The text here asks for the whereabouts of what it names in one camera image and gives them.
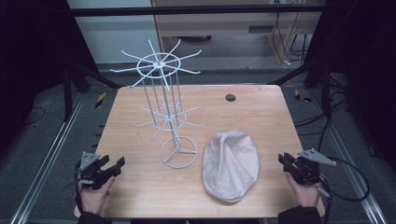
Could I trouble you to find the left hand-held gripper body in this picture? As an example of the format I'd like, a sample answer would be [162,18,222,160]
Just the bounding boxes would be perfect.
[78,151,113,190]

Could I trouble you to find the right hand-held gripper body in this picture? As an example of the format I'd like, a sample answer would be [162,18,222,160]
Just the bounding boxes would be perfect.
[291,148,338,187]

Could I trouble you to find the beige cap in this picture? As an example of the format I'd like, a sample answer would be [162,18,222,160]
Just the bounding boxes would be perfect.
[202,130,261,204]

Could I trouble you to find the white wire display rack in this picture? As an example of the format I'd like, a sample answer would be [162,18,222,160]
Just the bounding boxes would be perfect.
[109,38,203,170]

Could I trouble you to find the person's right hand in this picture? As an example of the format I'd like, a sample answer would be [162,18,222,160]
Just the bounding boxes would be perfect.
[285,172,322,208]

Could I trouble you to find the person's left hand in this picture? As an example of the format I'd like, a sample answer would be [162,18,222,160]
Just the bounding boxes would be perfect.
[79,175,117,216]

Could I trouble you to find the yellow black striped marker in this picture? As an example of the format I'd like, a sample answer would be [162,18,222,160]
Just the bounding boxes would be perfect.
[94,91,107,109]
[293,89,313,104]

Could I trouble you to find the black metal stand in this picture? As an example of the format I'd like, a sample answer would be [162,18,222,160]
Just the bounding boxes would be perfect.
[61,62,124,122]
[267,60,332,118]

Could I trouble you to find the black curtain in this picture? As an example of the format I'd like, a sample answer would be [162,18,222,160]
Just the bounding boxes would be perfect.
[0,0,101,150]
[303,0,396,172]

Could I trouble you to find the white cabinet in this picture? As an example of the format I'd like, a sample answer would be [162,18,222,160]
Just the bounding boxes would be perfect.
[66,0,162,65]

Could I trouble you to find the light wooden desk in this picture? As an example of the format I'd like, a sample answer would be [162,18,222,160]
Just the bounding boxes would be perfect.
[151,0,323,64]

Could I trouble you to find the black floor cables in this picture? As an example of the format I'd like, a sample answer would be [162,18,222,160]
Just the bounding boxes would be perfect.
[292,74,356,153]

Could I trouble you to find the aluminium floor rail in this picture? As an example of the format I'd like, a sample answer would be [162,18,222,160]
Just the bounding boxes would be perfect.
[8,92,86,224]
[307,90,389,224]

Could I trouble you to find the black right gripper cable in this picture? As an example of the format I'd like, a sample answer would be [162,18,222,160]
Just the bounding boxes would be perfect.
[317,156,372,224]

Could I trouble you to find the black hanging cables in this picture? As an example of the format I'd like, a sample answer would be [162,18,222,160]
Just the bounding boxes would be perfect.
[271,12,310,65]

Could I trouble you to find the black horizontal frame bar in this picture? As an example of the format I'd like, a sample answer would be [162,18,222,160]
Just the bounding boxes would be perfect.
[68,4,325,17]

